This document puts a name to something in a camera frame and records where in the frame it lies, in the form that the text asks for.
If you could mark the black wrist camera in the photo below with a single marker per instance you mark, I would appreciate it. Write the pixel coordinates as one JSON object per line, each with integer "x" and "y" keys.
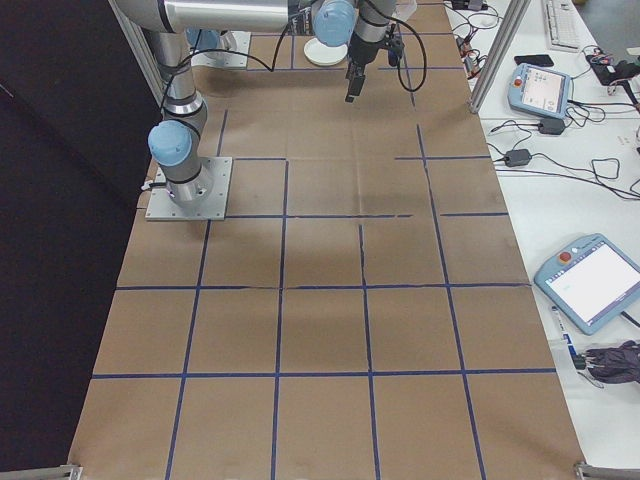
{"x": 395, "y": 50}

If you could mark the white keyboard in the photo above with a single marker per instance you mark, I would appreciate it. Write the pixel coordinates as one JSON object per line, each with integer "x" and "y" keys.
{"x": 562, "y": 25}

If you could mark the grey blue teach pendant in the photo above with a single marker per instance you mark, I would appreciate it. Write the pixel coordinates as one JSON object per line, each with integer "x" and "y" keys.
{"x": 590, "y": 280}
{"x": 542, "y": 90}

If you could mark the dark fabric bundle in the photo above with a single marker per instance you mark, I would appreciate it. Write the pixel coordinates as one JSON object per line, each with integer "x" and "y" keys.
{"x": 615, "y": 362}

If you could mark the white marker pen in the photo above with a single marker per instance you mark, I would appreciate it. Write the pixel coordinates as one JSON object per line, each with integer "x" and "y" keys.
{"x": 562, "y": 325}

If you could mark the black desk device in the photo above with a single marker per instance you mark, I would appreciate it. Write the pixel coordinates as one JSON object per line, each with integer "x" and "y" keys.
{"x": 617, "y": 72}

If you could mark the aluminium frame post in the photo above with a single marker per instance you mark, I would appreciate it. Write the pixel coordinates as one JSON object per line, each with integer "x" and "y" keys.
{"x": 142, "y": 50}
{"x": 497, "y": 50}

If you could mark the white round plate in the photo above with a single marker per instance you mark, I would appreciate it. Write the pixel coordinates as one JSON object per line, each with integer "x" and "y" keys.
{"x": 322, "y": 56}

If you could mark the aluminium corner bar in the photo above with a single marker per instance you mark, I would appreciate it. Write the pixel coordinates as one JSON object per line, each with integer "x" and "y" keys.
{"x": 605, "y": 472}
{"x": 40, "y": 474}

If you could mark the black smartphone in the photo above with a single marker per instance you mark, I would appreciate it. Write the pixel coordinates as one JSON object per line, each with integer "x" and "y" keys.
{"x": 535, "y": 60}

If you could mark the black frame cover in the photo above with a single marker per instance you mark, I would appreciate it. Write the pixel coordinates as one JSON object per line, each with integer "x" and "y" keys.
{"x": 50, "y": 200}

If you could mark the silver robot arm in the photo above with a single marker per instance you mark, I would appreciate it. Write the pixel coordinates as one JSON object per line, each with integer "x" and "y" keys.
{"x": 202, "y": 38}
{"x": 175, "y": 90}

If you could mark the black power adapter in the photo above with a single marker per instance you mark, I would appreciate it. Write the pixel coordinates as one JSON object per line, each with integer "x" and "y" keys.
{"x": 551, "y": 126}
{"x": 517, "y": 157}

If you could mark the white square base plate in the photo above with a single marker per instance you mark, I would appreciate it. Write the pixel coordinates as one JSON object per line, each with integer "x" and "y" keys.
{"x": 235, "y": 59}
{"x": 220, "y": 200}

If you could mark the dark grey box device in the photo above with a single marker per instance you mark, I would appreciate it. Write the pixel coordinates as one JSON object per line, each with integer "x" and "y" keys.
{"x": 470, "y": 4}

